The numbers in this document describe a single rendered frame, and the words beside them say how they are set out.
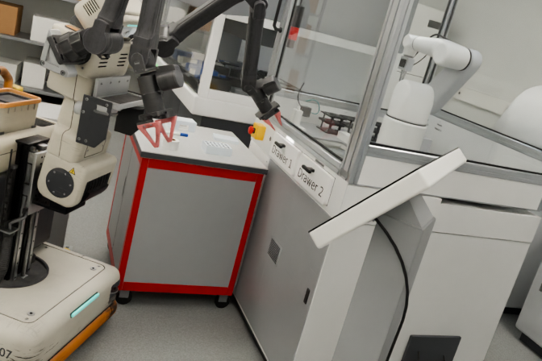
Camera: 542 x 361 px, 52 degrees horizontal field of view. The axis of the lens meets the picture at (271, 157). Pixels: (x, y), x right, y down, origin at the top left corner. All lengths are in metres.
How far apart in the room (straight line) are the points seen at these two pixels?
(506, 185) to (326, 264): 0.80
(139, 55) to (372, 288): 0.90
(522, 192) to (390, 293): 1.08
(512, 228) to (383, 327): 1.08
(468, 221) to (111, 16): 1.52
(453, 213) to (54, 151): 1.47
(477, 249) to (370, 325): 0.97
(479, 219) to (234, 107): 1.50
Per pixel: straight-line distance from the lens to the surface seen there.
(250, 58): 2.14
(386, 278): 1.50
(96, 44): 1.67
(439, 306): 2.46
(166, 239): 2.58
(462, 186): 2.24
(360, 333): 1.58
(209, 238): 2.62
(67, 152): 1.95
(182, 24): 2.05
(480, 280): 2.52
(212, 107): 3.13
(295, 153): 2.32
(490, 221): 2.40
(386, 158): 2.00
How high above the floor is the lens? 1.43
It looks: 14 degrees down
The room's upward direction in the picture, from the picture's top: 15 degrees clockwise
